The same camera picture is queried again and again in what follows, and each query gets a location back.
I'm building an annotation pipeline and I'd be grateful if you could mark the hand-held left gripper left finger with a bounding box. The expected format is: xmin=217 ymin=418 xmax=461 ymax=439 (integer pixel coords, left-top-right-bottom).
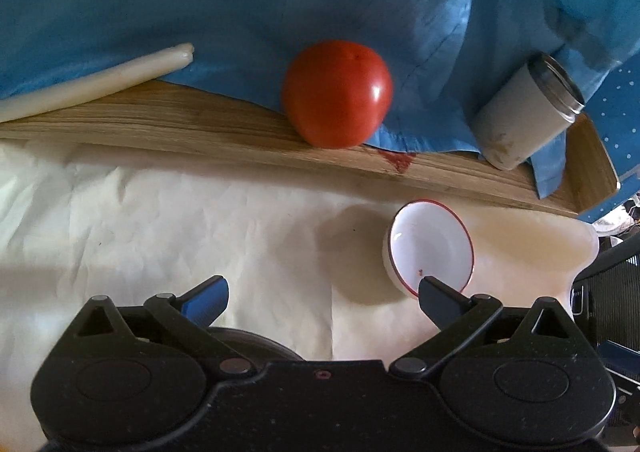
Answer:
xmin=44 ymin=275 xmax=257 ymax=379

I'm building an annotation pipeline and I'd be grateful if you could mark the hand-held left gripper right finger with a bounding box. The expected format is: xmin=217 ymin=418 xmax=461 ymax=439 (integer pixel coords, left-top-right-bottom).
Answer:
xmin=388 ymin=276 xmax=597 ymax=380

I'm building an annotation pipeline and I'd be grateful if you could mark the white bowl with red rim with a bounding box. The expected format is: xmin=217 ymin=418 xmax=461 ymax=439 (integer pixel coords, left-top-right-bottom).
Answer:
xmin=382 ymin=200 xmax=475 ymax=301

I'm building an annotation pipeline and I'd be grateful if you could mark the cream paper sheet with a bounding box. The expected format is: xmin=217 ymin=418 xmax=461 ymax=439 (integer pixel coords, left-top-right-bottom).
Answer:
xmin=0 ymin=139 xmax=600 ymax=452

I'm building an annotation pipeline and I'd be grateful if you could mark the black mesh chair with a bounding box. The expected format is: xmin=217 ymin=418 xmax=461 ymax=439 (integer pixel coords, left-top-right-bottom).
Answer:
xmin=570 ymin=232 xmax=640 ymax=428

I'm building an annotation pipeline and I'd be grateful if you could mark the wooden tray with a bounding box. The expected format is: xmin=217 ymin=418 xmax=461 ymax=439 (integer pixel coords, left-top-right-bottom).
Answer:
xmin=0 ymin=80 xmax=621 ymax=219

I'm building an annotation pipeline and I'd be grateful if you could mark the white tumbler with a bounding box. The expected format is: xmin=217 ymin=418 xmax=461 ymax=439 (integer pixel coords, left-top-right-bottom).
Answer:
xmin=471 ymin=52 xmax=586 ymax=171

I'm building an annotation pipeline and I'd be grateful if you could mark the red tomato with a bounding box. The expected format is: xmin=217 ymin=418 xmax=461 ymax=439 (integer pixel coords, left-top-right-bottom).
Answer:
xmin=281 ymin=40 xmax=394 ymax=149

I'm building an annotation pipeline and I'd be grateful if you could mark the white candle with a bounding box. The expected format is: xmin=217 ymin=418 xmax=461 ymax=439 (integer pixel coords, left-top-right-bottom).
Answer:
xmin=0 ymin=43 xmax=195 ymax=124

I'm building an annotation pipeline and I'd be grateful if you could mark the blue dotted cloth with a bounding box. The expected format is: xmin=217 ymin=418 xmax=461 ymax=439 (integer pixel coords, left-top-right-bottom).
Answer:
xmin=580 ymin=52 xmax=640 ymax=225

